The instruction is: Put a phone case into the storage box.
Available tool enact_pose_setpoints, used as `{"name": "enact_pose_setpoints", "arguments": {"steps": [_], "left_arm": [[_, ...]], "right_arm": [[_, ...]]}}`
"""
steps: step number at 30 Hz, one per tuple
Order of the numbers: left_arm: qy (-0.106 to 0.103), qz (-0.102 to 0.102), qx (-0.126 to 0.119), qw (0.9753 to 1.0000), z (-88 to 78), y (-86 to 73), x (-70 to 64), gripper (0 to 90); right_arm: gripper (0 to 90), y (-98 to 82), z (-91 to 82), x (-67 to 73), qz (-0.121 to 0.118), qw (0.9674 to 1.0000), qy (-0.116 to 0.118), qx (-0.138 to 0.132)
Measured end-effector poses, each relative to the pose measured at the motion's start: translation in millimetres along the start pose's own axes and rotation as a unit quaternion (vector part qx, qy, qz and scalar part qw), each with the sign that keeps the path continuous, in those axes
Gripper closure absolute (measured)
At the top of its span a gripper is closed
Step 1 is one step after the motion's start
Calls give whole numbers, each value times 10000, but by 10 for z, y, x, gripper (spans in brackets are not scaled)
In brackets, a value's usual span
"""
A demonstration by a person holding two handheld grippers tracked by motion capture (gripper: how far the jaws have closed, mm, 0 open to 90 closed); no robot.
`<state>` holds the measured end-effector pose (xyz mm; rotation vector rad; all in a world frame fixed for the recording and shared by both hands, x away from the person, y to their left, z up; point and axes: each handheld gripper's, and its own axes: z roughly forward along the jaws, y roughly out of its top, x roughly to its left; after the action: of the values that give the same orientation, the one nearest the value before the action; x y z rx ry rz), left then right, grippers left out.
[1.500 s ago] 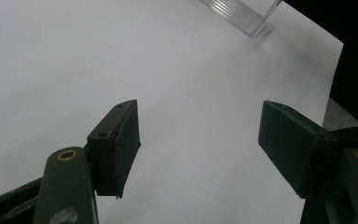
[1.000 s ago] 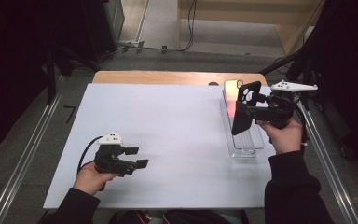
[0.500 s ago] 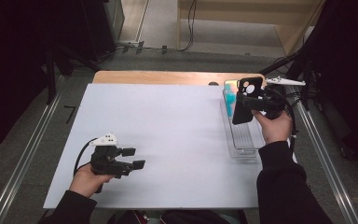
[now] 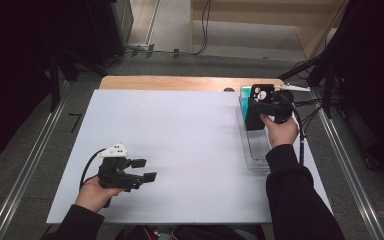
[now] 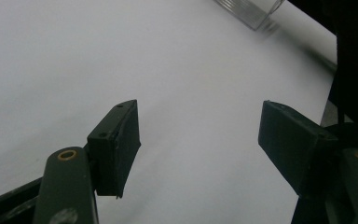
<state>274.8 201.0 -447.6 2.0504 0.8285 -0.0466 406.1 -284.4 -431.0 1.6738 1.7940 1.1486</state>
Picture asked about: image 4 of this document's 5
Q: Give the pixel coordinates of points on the person's legs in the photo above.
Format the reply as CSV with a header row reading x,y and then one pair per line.
x,y
206,232

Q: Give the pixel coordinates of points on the clear plastic tray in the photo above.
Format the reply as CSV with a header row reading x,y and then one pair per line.
x,y
258,146

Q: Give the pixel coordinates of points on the black metal stand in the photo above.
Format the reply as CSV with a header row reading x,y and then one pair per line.
x,y
55,83
326,70

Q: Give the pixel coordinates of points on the wooden table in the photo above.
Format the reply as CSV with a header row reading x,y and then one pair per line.
x,y
180,83

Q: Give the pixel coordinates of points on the white board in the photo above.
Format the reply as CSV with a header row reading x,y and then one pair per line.
x,y
146,133

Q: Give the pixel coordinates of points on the dark curtain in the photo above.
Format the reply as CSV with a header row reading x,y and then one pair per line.
x,y
16,66
376,83

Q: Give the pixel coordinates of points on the wooden shelf unit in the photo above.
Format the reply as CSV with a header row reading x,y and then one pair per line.
x,y
263,13

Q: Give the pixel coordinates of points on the black cabinet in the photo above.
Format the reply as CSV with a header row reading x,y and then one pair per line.
x,y
111,30

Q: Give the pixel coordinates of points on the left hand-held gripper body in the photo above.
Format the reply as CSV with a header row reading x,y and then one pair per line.
x,y
115,175

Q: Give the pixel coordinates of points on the person's right hand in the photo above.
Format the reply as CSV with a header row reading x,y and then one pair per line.
x,y
281,131

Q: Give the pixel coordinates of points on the metal floor rail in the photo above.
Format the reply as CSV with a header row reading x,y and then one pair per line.
x,y
30,166
350,173

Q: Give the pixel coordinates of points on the person's left hand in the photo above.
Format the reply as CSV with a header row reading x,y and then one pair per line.
x,y
93,195

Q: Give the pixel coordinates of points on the black phone case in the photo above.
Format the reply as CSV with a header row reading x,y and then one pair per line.
x,y
255,121

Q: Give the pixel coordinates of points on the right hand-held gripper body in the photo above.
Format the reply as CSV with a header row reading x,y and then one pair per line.
x,y
280,106

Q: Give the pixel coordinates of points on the smartphone with glowing screen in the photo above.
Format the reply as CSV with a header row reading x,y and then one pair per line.
x,y
245,103

